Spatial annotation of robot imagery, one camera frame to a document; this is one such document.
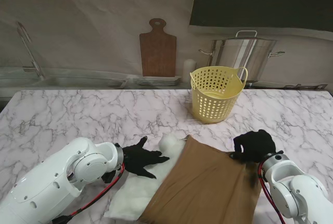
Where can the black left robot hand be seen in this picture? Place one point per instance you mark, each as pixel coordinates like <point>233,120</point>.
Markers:
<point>140,159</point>

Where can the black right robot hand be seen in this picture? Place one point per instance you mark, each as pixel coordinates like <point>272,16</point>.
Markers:
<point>255,146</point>

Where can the white pillow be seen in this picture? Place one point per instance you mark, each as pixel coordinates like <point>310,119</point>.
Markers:
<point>135,195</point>

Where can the brown pillowcase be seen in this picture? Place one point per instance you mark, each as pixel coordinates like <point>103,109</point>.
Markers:
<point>205,182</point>

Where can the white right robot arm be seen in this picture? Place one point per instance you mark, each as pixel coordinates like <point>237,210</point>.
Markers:
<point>288,187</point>

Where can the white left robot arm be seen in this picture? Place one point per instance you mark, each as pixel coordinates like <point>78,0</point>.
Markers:
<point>57,179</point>

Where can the yellow perforated laundry basket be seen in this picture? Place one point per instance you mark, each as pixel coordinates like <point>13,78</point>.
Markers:
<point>216,96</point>

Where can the stack of white plates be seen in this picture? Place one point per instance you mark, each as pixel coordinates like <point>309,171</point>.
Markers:
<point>156,80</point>

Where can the large steel stock pot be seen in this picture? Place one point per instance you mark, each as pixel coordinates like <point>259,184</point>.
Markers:
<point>242,57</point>

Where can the brown wooden cutting board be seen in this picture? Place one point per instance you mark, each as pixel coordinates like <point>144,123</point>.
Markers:
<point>158,52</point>

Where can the chrome kitchen faucet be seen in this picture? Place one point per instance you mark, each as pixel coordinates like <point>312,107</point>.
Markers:
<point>28,47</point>

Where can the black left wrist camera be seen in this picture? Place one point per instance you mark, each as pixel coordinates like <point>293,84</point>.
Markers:
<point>108,176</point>

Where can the dark wall panel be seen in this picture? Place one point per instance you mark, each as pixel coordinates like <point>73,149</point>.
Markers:
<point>260,0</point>

